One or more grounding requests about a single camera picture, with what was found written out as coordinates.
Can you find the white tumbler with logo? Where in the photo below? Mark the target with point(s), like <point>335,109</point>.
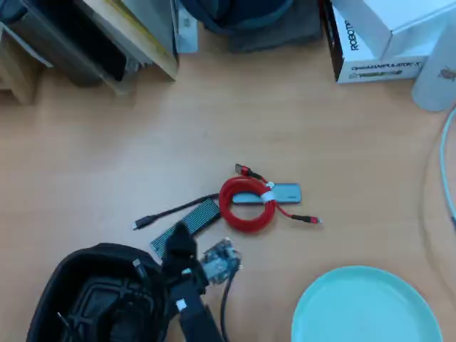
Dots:
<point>434,71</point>

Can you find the dark blue bag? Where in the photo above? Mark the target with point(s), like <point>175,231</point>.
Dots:
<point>235,14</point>

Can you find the ribbed dark SSD enclosure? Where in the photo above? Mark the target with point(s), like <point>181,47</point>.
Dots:
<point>199,217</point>

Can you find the light wooden desk organizer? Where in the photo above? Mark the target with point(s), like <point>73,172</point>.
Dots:
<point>18,71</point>

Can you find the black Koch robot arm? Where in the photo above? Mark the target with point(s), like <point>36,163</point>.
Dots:
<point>196,320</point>

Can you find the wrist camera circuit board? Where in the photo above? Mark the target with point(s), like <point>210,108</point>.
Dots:
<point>221,263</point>

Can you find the black zip carrying case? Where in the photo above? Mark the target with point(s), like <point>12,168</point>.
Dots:
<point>89,254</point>

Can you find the small white box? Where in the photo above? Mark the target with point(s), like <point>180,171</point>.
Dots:
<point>187,28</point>

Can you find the green bowl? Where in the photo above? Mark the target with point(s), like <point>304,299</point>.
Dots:
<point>363,310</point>

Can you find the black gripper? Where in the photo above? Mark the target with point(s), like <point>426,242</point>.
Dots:
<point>183,272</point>

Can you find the dark grey folder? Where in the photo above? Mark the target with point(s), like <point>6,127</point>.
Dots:
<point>71,46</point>

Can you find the white Robotis OpenManipulator box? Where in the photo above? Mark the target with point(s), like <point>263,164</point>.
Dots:
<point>377,71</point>

